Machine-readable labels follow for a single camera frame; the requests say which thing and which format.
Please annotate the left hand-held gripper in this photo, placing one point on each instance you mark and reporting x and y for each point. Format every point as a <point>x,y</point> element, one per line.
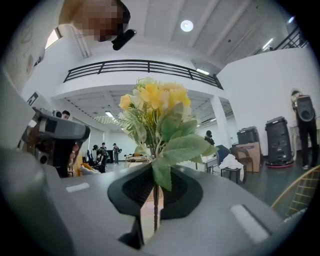
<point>15,120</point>

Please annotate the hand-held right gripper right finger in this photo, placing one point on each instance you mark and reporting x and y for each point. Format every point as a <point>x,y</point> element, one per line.
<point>215,207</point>

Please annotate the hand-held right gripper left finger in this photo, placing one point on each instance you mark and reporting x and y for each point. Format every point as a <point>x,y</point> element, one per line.
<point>95,202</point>

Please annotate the yellow artificial flowers bouquet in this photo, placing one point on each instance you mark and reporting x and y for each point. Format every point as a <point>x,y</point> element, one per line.
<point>152,97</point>

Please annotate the white cloth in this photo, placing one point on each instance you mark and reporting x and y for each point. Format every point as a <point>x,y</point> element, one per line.
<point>231,163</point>

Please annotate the blue chair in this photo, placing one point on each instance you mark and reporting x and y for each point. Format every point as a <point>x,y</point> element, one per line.
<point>222,151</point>

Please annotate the dark brown chair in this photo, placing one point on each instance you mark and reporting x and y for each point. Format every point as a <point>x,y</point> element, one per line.
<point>241,153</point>

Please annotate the brown cardboard box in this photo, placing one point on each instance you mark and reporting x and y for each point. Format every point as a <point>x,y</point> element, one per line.
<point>256,155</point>

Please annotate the short black equipment case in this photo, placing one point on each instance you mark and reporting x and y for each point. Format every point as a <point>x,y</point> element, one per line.
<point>248,136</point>

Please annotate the white square pillar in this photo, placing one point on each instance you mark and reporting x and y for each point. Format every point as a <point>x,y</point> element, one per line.
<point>221,120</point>

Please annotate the wicker chair with cushion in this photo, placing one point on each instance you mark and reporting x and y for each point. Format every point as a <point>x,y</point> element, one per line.
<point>303,185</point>

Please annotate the tall black equipment case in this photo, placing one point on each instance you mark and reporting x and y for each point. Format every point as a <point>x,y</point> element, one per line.
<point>278,140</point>

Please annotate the large glass window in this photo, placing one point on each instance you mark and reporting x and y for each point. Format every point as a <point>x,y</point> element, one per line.
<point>53,37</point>

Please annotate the person's white shirt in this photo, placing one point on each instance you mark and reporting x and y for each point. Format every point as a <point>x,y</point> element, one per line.
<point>17,50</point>

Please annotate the long black balcony railing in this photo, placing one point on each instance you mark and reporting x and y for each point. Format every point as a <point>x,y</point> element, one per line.
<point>149,67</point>

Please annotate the person's head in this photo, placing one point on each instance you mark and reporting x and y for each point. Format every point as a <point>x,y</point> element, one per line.
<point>75,15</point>

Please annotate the white tube ceiling lamp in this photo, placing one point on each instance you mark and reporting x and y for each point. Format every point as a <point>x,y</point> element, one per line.
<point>268,43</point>
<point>291,20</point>
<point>203,71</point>

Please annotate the round ceiling light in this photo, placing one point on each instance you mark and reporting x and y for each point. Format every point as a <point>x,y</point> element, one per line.
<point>186,25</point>

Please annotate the black upper walkway railing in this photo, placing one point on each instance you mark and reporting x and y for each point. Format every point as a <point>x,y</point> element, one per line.
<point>295,37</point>

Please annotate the black head-worn camera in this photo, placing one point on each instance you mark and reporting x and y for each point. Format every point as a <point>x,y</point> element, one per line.
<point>123,40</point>

